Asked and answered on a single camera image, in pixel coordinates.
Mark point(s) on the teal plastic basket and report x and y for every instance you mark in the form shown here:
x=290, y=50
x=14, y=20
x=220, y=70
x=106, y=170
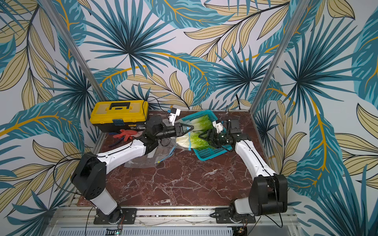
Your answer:
x=209, y=152

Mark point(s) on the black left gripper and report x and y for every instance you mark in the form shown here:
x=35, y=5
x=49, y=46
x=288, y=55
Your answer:
x=179, y=130

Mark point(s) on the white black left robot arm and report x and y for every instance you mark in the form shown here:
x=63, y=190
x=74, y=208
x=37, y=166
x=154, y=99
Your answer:
x=89, y=177

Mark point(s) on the chinese cabbage back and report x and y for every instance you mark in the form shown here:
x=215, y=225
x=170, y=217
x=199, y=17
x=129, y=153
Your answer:
x=201, y=124

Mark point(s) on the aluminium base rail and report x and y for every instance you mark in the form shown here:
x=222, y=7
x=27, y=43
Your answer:
x=170, y=221

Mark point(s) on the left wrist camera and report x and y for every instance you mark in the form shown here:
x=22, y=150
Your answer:
x=173, y=113

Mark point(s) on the blue black handled pliers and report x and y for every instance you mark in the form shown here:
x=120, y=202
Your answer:
x=118, y=143

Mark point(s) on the left aluminium corner post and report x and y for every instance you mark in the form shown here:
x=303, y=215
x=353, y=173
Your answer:
x=63, y=29

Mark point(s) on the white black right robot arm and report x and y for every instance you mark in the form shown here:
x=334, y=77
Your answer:
x=268, y=194

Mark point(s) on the chinese cabbage front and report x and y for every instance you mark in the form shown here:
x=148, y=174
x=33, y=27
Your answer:
x=189, y=141

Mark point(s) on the yellow black plastic toolbox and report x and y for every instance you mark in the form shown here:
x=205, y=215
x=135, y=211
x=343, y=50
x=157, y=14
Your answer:
x=113, y=116

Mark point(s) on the clear zipper bag blue seal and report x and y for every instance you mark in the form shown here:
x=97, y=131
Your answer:
x=164, y=150

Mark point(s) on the aluminium corner post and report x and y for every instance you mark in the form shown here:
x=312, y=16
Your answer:
x=63, y=29
x=293, y=23

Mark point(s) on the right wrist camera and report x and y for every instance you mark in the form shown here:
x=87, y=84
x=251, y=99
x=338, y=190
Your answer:
x=218, y=125

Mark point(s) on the chinese cabbage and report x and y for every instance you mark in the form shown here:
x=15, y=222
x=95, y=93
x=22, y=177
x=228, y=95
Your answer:
x=189, y=141
x=201, y=124

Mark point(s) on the right aluminium corner post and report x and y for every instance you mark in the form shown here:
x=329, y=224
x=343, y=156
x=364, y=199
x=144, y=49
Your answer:
x=293, y=23

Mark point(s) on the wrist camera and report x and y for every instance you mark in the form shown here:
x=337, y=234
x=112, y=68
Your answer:
x=218, y=125
x=173, y=113

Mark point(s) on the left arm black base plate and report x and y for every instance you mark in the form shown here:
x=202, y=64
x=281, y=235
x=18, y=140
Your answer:
x=125, y=216

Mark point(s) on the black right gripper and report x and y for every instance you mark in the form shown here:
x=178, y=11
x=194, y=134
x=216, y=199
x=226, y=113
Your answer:
x=214, y=138

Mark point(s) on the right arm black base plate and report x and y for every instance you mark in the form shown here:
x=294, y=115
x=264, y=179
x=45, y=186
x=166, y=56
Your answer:
x=226, y=215

